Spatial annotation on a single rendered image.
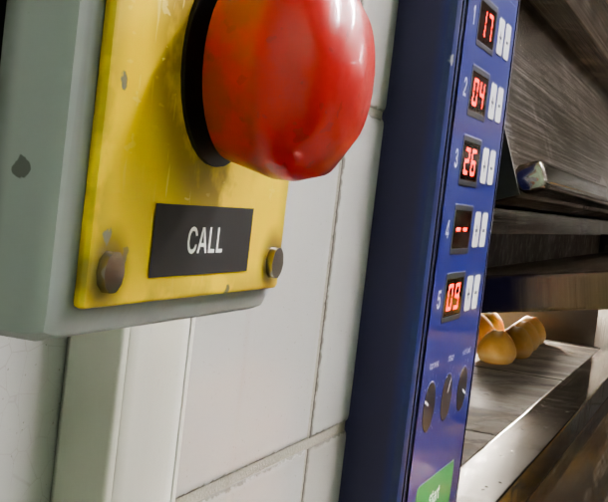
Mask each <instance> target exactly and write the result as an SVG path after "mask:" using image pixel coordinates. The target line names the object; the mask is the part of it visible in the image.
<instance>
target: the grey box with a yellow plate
mask: <svg viewBox="0 0 608 502"><path fill-rule="evenodd" d="M216 2H217V0H0V336H4V337H10V338H16V339H22V340H27V341H33V342H38V341H44V340H51V339H58V338H64V337H71V336H77V335H83V334H90V333H96V332H103V331H110V330H116V329H123V328H129V327H136V326H143V325H149V324H156V323H162V322H169V321H176V320H182V319H189V318H195V317H202V316H209V315H215V314H222V313H228V312H235V311H242V310H247V309H250V308H254V307H258V306H261V304H262V302H263V300H264V299H265V297H266V295H267V293H268V290H269V288H273V287H275V286H276V285H277V278H278V277H279V275H280V273H281V271H282V267H283V251H282V248H281V243H282V235H283V226H284V218H285V209H286V201H287V192H288V183H289V181H288V180H280V179H273V178H270V177H267V176H265V175H262V174H260V173H258V172H255V171H253V170H250V169H248V168H246V167H243V166H241V165H238V164H236V163H234V162H231V161H229V160H226V159H225V158H223V157H222V156H221V155H220V154H219V153H218V151H217V150H216V149H215V147H214V145H213V143H212V141H211V139H210V135H209V132H208V129H207V125H206V121H205V116H204V108H203V99H202V66H203V54H204V47H205V40H206V36H207V31H208V26H209V22H210V19H211V16H212V12H213V9H214V7H215V4H216Z"/></svg>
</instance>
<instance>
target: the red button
mask: <svg viewBox="0 0 608 502"><path fill-rule="evenodd" d="M374 79H375V42H374V34H373V29H372V25H371V22H370V20H369V17H368V15H367V13H366V11H365V9H364V7H363V5H362V3H361V1H360V0H217V2H216V4H215V7H214V9H213V12H212V16H211V19H210V22H209V26H208V31H207V36H206V40H205V47H204V54H203V66H202V99H203V108H204V116H205V121H206V125H207V129H208V132H209V135H210V139H211V141H212V143H213V145H214V147H215V149H216V150H217V151H218V153H219V154H220V155H221V156H222V157H223V158H225V159H226V160H229V161H231V162H234V163H236V164H238V165H241V166H243V167H246V168H248V169H250V170H253V171H255V172H258V173H260V174H262V175H265V176H267V177H270V178H273V179H280V180H288V181H300V180H304V179H309V178H314V177H318V176H323V175H326V174H328V173H330V172H331V171H332V170H333V169H334V168H335V167H336V166H337V164H338V163H339V162H340V160H341V159H342V158H343V156H344V155H345V154H346V152H347V151H348V150H349V148H350V147H351V146H352V144H353V143H354V142H355V140H356V139H357V138H358V136H359V135H360V133H361V131H362V129H363V127H364V125H365V122H366V119H367V116H368V113H369V108H370V104H371V99H372V94H373V88H374Z"/></svg>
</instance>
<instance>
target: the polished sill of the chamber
mask: <svg viewBox="0 0 608 502"><path fill-rule="evenodd" d="M607 397H608V349H603V348H602V349H600V350H599V351H598V352H597V353H596V354H594V355H593V356H592V357H591V358H590V359H589V360H587V361H586V362H585V363H584V364H583V365H582V366H580V367H579V368H578V369H577V370H576V371H574V372H573V373H572V374H571V375H570V376H568V377H567V378H566V379H565V380H564V381H562V382H561V383H560V384H559V385H558V386H557V387H555V388H554V389H553V390H552V391H551V392H549V393H548V394H547V395H546V396H545V397H544V398H542V399H541V400H540V401H539V402H538V403H537V404H535V405H534V406H533V407H532V408H531V409H529V410H528V411H527V412H526V413H525V414H524V415H522V416H521V417H520V418H519V419H518V420H516V421H515V422H514V423H513V424H512V425H511V426H509V427H508V428H507V429H506V430H505V431H503V432H502V433H501V434H500V435H499V436H498V437H496V438H495V439H494V440H493V441H492V442H490V443H489V444H488V445H487V446H486V447H485V448H483V449H482V450H481V451H480V452H479V453H478V454H476V455H475V456H474V457H473V458H472V459H470V460H469V461H468V462H467V463H466V464H465V465H463V466H462V467H461V468H460V476H459V484H458V492H457V502H526V500H527V499H528V498H529V497H530V495H531V494H532V493H533V491H534V490H535V489H536V488H537V486H538V485H539V484H540V482H541V481H542V480H543V479H544V477H545V476H546V475H547V474H548V472H549V471H550V470H551V468H552V467H553V466H554V465H555V463H556V462H557V461H558V459H559V458H560V457H561V456H562V454H563V453H564V452H565V451H566V449H567V448H568V447H569V445H570V444H571V443H572V442H573V440H574V439H575V438H576V437H577V435H578V434H579V433H580V431H581V430H582V429H583V428H584V426H585V425H586V424H587V422H588V421H589V420H590V419H591V417H592V416H593V415H594V414H595V412H596V411H597V410H598V408H599V407H600V406H601V405H602V403H603V402H604V401H605V400H606V398H607Z"/></svg>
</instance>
